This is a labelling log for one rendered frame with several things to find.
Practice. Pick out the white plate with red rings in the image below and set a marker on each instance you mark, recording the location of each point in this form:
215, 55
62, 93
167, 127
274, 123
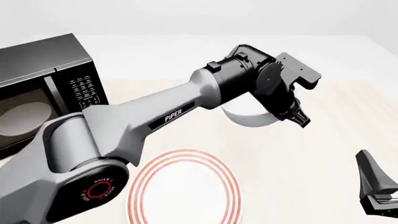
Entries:
183, 186

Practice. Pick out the black microwave oven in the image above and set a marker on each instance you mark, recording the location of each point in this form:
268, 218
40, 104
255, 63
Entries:
46, 63

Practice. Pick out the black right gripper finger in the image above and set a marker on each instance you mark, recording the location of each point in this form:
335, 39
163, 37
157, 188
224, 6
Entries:
371, 173

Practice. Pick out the pale bowl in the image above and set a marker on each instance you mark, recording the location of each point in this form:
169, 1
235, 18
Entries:
21, 116

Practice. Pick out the white bowl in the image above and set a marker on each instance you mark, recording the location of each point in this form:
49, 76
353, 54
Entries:
248, 120

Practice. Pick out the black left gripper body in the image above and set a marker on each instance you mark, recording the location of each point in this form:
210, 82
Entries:
298, 115

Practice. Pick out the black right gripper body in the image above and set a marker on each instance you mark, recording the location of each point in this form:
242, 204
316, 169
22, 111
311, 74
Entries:
381, 206

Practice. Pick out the silver-grey left robot arm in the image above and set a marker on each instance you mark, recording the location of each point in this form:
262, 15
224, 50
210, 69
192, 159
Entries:
174, 100

